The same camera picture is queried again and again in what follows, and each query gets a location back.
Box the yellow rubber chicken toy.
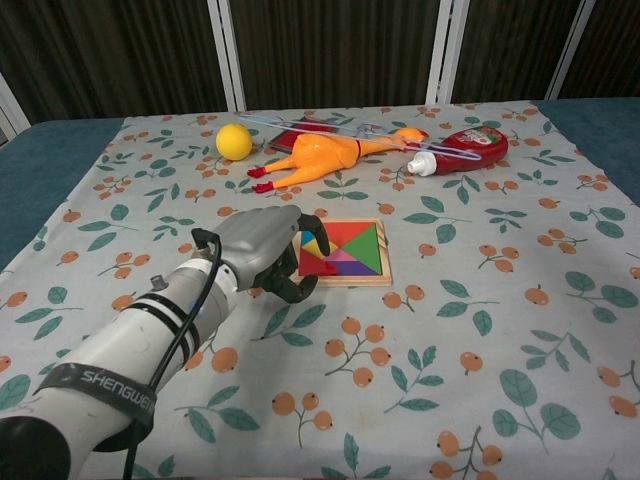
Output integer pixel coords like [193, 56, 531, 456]
[246, 126, 431, 195]

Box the white partition post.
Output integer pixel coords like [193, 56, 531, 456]
[543, 0, 597, 100]
[0, 72, 32, 135]
[206, 0, 249, 112]
[424, 0, 470, 105]

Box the flat red rectangular box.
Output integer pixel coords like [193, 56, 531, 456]
[267, 118, 342, 152]

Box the large red-orange tangram triangle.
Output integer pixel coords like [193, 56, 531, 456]
[322, 221, 377, 250]

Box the wooden tangram tray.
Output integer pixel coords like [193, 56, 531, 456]
[292, 216, 395, 288]

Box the yellow ball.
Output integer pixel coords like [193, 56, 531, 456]
[215, 123, 254, 161]

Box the large green tangram triangle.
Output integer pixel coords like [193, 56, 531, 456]
[343, 224, 384, 275]

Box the red triangle puzzle piece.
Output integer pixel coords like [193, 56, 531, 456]
[298, 249, 339, 278]

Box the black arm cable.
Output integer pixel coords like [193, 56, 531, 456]
[124, 227, 224, 480]

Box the red ketchup bottle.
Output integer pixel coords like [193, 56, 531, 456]
[406, 127, 510, 178]

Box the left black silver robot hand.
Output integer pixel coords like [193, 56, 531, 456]
[213, 203, 332, 305]

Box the floral grey tablecloth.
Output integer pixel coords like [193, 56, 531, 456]
[0, 99, 640, 480]

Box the pink tangram piece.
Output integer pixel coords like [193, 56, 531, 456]
[324, 246, 360, 265]

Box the purple tangram piece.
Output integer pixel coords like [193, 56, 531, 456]
[332, 258, 380, 277]

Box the light blue wire hanger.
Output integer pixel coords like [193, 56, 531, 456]
[237, 112, 485, 162]

